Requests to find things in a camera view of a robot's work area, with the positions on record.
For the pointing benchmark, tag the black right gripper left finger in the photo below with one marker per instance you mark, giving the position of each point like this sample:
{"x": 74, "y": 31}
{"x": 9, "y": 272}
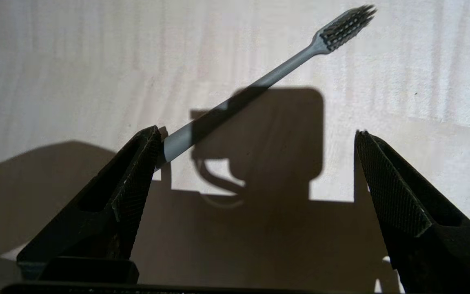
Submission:
{"x": 108, "y": 228}

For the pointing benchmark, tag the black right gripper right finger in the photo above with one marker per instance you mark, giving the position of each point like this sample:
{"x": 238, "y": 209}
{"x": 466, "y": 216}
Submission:
{"x": 431, "y": 253}

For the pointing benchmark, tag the grey toothbrush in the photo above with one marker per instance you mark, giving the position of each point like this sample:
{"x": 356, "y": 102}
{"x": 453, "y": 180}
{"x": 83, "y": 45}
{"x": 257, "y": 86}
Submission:
{"x": 259, "y": 83}

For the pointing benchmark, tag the beige wooden shelf cabinet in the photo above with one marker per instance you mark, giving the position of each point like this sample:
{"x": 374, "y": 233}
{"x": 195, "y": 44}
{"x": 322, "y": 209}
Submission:
{"x": 55, "y": 61}

